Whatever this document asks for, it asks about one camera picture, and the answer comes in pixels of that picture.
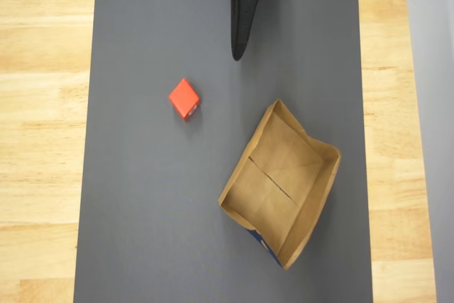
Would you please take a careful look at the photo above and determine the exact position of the brown paper box, blue end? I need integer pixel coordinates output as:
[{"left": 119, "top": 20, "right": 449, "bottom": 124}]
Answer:
[{"left": 217, "top": 98, "right": 342, "bottom": 270}]

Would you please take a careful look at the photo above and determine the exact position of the dark gray rectangular mat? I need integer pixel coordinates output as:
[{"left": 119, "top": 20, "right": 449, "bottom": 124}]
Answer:
[{"left": 73, "top": 0, "right": 374, "bottom": 303}]

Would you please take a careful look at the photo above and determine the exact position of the red cube with white mark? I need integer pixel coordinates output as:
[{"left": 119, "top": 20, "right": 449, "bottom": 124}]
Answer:
[{"left": 168, "top": 77, "right": 201, "bottom": 122}]

